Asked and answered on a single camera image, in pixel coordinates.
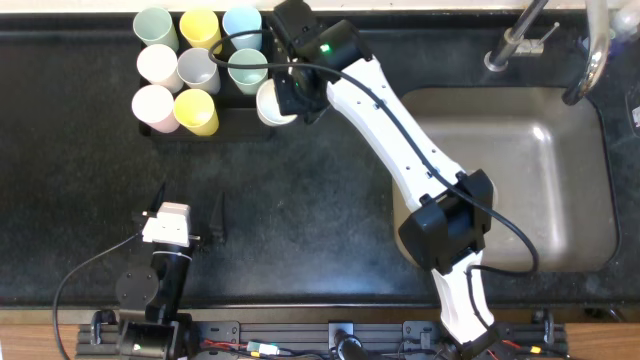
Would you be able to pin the steel sink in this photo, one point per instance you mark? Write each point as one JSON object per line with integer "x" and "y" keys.
{"x": 550, "y": 175}

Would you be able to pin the pink cup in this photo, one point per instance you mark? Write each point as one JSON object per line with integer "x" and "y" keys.
{"x": 154, "y": 107}

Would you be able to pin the white cup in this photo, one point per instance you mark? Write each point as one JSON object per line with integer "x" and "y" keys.
{"x": 269, "y": 109}
{"x": 159, "y": 66}

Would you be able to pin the steel tap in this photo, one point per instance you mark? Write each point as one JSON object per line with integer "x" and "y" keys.
{"x": 597, "y": 60}

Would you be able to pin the yellow cup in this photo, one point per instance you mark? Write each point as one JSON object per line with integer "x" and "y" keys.
{"x": 195, "y": 112}
{"x": 200, "y": 27}

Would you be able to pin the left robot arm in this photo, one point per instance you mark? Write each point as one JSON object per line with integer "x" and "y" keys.
{"x": 170, "y": 285}

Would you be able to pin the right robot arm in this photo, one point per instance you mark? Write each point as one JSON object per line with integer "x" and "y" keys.
{"x": 380, "y": 125}

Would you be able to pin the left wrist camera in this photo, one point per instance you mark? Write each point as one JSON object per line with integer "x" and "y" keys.
{"x": 167, "y": 225}

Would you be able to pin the black tray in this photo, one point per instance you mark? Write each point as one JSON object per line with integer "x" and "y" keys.
{"x": 240, "y": 117}

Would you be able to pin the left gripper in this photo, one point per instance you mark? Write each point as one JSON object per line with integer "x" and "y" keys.
{"x": 200, "y": 240}

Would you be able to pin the mounting rail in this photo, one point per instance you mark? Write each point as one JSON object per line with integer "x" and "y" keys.
{"x": 290, "y": 332}

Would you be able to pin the green cup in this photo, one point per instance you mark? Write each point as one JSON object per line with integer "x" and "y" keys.
{"x": 247, "y": 75}
{"x": 154, "y": 26}

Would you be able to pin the grey cup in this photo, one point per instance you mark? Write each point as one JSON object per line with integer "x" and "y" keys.
{"x": 198, "y": 69}

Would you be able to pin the blue cup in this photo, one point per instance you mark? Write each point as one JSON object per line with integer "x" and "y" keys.
{"x": 242, "y": 25}

